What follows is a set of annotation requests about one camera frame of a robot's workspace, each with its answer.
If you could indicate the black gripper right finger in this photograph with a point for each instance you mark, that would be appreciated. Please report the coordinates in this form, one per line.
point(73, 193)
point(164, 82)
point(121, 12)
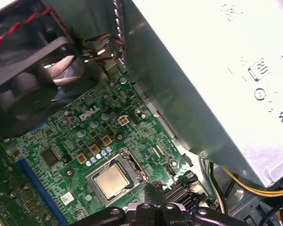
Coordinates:
point(169, 214)

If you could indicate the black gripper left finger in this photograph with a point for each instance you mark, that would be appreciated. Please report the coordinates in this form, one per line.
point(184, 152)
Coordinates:
point(146, 212)

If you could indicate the silver CPU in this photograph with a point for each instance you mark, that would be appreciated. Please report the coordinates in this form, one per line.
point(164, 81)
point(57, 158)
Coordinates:
point(110, 181)

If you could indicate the metal socket cover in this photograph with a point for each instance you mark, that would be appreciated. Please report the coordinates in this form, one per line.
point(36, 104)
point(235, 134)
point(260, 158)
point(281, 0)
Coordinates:
point(101, 169)

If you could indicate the CPU socket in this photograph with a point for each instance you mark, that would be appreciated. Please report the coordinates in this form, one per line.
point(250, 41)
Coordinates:
point(136, 169)

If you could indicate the green motherboard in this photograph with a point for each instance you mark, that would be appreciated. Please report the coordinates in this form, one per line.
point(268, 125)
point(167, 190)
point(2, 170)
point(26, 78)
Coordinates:
point(68, 141)

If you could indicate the blue expansion slot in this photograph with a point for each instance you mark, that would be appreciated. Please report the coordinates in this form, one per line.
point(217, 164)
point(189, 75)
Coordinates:
point(37, 186)

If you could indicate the graphics card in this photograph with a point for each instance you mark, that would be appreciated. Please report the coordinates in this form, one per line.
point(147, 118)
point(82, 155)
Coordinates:
point(14, 200)

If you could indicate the grey power supply unit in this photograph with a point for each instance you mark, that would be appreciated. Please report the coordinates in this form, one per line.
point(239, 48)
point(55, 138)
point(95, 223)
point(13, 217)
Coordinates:
point(226, 70)

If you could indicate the black case fan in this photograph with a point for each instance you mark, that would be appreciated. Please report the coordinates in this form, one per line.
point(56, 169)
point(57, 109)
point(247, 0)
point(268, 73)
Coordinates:
point(26, 94)

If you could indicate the black open PC case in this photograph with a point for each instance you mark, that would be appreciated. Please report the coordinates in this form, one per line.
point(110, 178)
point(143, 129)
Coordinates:
point(89, 18)

